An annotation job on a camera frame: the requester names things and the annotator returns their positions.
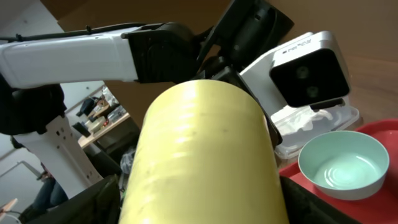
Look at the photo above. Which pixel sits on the clear plastic bin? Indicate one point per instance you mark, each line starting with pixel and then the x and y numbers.
pixel 343 117

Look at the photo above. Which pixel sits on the white napkin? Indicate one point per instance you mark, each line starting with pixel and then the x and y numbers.
pixel 289 120

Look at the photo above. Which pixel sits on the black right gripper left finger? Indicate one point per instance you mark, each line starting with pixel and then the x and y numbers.
pixel 98 204

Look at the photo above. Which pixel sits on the yellow plastic cup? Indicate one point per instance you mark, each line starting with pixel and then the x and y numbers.
pixel 204 156

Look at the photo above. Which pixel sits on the red plastic tray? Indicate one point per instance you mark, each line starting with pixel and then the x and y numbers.
pixel 378 208

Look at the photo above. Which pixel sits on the light green bowl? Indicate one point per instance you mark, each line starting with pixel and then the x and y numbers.
pixel 346 165

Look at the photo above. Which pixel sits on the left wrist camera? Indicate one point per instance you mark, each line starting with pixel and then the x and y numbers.
pixel 306 71

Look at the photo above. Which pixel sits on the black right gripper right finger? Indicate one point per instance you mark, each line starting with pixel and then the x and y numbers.
pixel 303 207

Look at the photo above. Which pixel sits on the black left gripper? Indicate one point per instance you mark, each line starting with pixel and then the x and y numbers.
pixel 246 30

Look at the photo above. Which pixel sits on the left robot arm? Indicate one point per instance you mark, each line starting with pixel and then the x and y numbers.
pixel 33 68

